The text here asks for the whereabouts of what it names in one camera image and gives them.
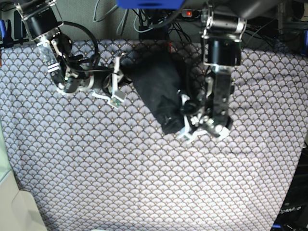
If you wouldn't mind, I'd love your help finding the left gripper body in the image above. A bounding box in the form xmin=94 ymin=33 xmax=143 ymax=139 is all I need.
xmin=188 ymin=99 xmax=232 ymax=141

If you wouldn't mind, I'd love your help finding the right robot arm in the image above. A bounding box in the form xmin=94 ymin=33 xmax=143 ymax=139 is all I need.
xmin=14 ymin=0 xmax=126 ymax=109

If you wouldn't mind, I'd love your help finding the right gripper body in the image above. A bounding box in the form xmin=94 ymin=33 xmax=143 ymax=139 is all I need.
xmin=56 ymin=66 xmax=124 ymax=96

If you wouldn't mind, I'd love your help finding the black OpenArm base box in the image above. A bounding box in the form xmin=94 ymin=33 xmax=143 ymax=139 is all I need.
xmin=271 ymin=147 xmax=308 ymax=231

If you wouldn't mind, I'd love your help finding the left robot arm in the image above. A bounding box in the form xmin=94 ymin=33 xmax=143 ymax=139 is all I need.
xmin=178 ymin=0 xmax=280 ymax=143

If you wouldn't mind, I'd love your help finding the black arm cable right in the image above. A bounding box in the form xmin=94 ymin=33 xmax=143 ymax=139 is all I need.
xmin=57 ymin=21 xmax=102 ymax=73

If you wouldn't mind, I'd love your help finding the black power strip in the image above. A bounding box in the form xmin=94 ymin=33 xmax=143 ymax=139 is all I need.
xmin=181 ymin=9 xmax=202 ymax=18

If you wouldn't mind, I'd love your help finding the fan-patterned table cloth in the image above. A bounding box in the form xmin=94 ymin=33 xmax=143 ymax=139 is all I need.
xmin=0 ymin=45 xmax=308 ymax=231

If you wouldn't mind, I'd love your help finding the beige plastic bin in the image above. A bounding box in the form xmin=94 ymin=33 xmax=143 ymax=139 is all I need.
xmin=0 ymin=133 xmax=47 ymax=231

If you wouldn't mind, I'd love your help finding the dark grey T-shirt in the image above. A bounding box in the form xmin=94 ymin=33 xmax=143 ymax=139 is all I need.
xmin=121 ymin=41 xmax=187 ymax=135

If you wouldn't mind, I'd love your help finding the blue box at top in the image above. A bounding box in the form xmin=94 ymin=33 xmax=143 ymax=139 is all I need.
xmin=116 ymin=0 xmax=184 ymax=9

